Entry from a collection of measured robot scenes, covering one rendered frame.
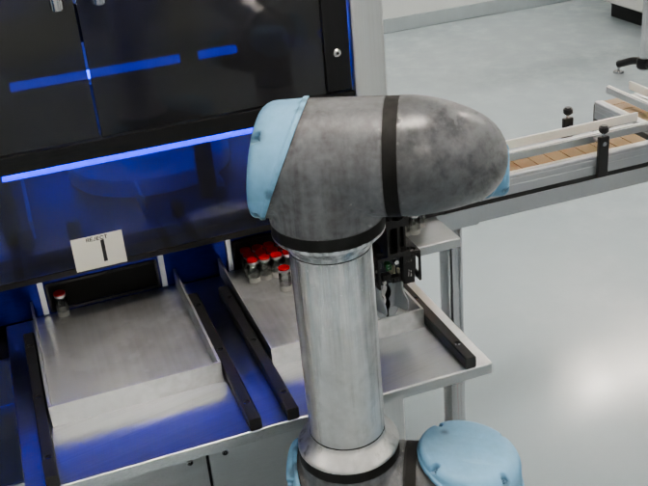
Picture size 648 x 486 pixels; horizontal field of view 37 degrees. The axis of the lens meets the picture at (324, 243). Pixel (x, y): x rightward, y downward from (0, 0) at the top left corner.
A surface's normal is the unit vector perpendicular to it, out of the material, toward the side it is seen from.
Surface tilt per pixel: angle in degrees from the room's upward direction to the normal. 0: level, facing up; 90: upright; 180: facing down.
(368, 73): 90
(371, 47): 90
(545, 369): 0
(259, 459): 90
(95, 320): 0
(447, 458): 8
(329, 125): 35
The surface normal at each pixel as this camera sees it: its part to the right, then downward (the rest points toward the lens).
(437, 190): 0.26, 0.62
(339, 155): -0.17, 0.07
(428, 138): 0.19, -0.21
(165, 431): -0.08, -0.89
